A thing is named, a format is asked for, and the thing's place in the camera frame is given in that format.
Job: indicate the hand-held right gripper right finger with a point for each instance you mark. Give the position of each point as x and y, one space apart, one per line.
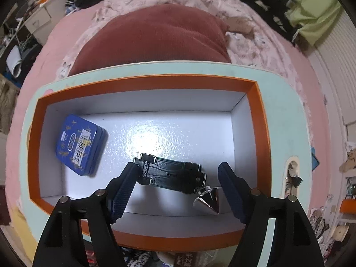
236 194

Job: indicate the pink bed sheet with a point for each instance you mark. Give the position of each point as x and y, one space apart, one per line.
55 50

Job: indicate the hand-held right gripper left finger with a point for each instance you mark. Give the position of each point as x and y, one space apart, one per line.
122 194

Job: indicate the white drawer cabinet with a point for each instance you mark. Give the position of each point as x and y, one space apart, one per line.
39 19

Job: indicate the blue tin box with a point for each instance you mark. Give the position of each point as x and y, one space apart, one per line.
80 144

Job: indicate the silver metal cone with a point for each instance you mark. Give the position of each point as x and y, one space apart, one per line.
208 200

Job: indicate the black leather lace cloth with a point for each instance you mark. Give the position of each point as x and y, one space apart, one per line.
139 258

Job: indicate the orange cardboard box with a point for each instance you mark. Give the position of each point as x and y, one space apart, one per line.
172 128

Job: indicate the beige fuzzy cloth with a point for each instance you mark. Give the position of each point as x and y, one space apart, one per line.
7 103

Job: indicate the white slippers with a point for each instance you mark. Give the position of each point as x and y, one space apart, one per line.
14 61

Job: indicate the crumpled foil wrappers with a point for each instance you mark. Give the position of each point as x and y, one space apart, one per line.
292 178

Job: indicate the beige plush toy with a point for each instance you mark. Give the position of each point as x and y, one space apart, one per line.
349 161

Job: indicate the smartphone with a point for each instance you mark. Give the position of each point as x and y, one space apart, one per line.
315 158

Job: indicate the pink floral quilt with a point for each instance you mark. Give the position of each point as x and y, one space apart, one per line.
250 50

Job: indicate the black wrist watch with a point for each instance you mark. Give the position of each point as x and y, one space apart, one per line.
172 172

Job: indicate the brown card box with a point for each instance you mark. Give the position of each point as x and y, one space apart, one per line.
185 260

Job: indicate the green hanging garment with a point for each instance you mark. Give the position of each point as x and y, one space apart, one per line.
314 5

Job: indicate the white louvred wardrobe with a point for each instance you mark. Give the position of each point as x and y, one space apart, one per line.
339 61

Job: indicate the red cushion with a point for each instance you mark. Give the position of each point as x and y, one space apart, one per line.
153 39

